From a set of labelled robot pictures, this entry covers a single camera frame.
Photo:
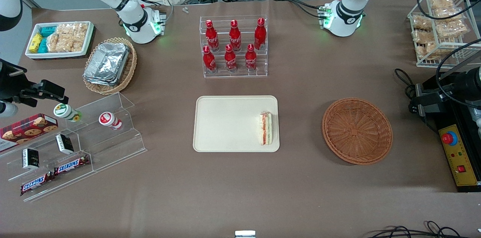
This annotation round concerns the small silver object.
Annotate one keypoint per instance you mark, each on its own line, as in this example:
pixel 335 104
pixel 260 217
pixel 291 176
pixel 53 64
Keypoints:
pixel 245 234

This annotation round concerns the teal snack packet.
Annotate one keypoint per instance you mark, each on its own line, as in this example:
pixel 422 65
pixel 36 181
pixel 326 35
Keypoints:
pixel 48 31
pixel 43 45

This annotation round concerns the white cylinder part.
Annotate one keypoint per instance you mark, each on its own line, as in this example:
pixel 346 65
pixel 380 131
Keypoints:
pixel 7 109

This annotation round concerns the triangular layered sandwich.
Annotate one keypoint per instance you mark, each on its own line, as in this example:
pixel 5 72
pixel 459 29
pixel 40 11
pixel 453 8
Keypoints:
pixel 265 129

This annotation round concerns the oval light wicker basket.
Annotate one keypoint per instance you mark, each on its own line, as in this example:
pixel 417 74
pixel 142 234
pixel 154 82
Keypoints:
pixel 126 76

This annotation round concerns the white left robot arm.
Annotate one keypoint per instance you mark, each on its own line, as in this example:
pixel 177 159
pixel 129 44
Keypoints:
pixel 349 5

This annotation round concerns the red lid white cup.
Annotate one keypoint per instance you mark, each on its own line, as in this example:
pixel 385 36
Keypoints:
pixel 109 119

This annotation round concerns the grey black box device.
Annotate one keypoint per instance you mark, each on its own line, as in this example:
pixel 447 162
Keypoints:
pixel 432 104

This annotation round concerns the Snickers chocolate bar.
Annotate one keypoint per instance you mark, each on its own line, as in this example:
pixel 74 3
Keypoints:
pixel 37 184
pixel 71 164

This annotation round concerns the cream plastic serving tray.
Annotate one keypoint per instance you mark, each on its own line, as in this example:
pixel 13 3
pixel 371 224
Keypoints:
pixel 225 123

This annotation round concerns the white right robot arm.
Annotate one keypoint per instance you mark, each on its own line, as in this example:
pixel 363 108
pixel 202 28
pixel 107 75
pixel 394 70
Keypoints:
pixel 131 20

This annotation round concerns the small black white box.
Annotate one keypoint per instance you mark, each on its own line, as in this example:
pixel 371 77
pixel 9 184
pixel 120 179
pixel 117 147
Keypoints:
pixel 64 144
pixel 31 159

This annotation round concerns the white rectangular snack tray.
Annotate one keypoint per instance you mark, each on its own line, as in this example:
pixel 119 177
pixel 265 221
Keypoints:
pixel 60 54

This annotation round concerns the yellow emergency stop box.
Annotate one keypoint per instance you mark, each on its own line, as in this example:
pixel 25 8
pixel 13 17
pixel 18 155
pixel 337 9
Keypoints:
pixel 460 159

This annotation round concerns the clear acrylic bottle rack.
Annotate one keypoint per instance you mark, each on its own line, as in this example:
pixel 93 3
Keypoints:
pixel 221 75

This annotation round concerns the clear rice cracker pack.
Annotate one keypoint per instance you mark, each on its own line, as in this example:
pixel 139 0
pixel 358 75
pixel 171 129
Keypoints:
pixel 64 44
pixel 73 30

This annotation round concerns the clear acrylic stepped display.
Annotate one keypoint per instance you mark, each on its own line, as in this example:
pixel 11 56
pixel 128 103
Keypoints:
pixel 112 148

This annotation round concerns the red cola bottle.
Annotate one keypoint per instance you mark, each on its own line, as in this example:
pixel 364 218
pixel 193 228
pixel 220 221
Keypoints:
pixel 235 37
pixel 230 59
pixel 260 35
pixel 212 37
pixel 250 59
pixel 209 61

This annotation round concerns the red tartan cookie box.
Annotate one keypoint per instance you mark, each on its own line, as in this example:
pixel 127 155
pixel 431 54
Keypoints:
pixel 26 131

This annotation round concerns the yellow snack packet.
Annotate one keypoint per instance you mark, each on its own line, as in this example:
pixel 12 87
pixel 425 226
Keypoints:
pixel 35 42

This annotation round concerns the clear bagged fried snack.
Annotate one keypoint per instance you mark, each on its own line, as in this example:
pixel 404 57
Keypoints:
pixel 422 37
pixel 449 26
pixel 432 50
pixel 421 22
pixel 441 1

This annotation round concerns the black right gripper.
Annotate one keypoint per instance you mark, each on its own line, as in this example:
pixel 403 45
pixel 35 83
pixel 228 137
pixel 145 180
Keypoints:
pixel 12 84

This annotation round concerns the stacked aluminium foil trays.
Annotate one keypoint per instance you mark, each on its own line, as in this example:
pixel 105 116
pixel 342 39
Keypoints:
pixel 107 63

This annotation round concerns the round brown wicker basket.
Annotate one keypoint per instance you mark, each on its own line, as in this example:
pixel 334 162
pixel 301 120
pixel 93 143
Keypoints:
pixel 357 131

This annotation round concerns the green lid sunflower cup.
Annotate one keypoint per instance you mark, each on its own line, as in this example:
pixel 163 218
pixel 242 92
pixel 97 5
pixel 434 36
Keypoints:
pixel 64 111

